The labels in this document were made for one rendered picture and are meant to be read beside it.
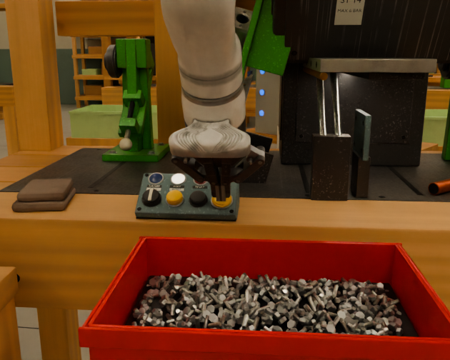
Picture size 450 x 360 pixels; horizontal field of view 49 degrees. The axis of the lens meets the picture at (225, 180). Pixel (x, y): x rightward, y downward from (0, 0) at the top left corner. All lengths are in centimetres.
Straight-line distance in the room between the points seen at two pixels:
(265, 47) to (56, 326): 107
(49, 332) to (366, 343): 131
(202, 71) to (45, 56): 93
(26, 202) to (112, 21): 73
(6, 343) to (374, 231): 53
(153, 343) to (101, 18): 112
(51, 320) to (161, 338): 121
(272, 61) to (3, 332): 61
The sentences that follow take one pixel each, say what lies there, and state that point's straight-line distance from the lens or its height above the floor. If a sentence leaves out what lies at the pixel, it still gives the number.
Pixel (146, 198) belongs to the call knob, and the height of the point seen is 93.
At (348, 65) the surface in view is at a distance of 73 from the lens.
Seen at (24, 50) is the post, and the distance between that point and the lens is 142.
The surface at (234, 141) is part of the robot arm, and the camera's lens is 54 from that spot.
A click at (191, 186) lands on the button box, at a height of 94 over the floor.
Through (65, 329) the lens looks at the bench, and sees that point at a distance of 161.
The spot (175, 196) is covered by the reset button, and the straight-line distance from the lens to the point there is 72.
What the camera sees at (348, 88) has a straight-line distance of 108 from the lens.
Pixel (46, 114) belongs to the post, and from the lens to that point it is 141.
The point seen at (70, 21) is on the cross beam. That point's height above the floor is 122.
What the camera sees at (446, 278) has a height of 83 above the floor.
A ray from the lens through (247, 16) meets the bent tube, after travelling 100.
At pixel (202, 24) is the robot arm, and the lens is 47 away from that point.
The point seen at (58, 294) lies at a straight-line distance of 82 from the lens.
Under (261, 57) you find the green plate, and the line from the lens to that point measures 91.
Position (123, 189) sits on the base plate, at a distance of 90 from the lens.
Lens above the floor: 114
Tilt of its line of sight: 14 degrees down
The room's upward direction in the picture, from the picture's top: straight up
